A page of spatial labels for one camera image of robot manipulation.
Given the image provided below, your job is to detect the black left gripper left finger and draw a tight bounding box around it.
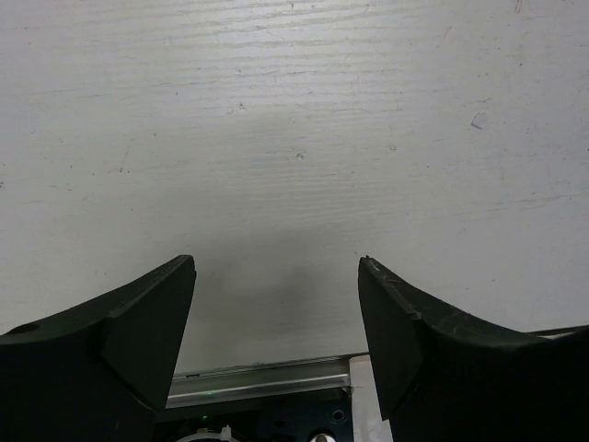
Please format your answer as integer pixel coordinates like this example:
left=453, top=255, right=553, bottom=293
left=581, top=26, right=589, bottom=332
left=1, top=255, right=196, bottom=441

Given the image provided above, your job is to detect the aluminium table edge rail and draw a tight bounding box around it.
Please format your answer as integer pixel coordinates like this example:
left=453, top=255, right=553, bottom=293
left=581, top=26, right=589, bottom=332
left=166, top=356, right=351, bottom=410

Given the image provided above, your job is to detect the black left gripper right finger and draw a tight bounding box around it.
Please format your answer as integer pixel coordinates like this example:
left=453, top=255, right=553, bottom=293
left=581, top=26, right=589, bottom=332
left=358, top=257, right=588, bottom=441

